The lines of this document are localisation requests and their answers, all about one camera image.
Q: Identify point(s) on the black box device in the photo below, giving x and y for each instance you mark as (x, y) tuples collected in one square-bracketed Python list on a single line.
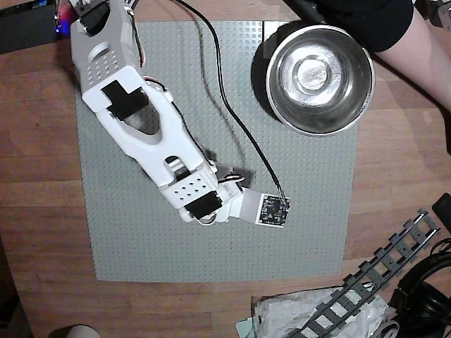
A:
[(21, 28)]

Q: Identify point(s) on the white round cup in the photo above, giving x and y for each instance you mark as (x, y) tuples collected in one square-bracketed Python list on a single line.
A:
[(74, 332)]

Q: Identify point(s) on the grey lego train track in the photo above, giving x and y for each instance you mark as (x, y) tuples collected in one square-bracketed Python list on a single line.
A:
[(391, 262)]

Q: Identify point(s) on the pale teal paper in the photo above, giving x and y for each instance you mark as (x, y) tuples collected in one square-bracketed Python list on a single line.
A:
[(246, 329)]

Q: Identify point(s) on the black headphones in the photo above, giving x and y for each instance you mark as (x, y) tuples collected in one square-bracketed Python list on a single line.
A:
[(423, 292)]

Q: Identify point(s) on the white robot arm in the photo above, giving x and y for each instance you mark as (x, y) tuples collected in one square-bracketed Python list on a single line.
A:
[(176, 148)]

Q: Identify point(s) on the small light grey plate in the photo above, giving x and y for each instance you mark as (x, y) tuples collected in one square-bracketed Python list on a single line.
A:
[(269, 27)]

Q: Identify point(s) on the black shirt sleeve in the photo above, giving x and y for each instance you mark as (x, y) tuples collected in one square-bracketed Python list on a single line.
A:
[(370, 21)]

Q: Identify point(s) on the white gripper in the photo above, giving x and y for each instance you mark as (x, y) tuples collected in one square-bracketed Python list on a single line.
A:
[(219, 218)]

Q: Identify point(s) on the grey lego baseplate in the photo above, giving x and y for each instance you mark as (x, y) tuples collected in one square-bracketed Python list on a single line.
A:
[(299, 211)]

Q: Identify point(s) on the stainless steel bowl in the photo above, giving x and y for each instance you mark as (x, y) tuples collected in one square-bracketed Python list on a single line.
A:
[(317, 74)]

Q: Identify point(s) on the wrist camera circuit board mount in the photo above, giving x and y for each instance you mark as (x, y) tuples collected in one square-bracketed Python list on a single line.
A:
[(275, 209)]

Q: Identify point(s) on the grey round wheel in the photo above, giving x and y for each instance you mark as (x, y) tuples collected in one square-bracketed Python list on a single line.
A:
[(391, 329)]

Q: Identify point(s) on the black rectangular object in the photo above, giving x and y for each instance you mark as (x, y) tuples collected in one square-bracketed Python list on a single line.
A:
[(443, 207)]

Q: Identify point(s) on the crumpled white plastic bag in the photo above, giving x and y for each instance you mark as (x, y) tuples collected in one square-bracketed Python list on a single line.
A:
[(289, 310)]

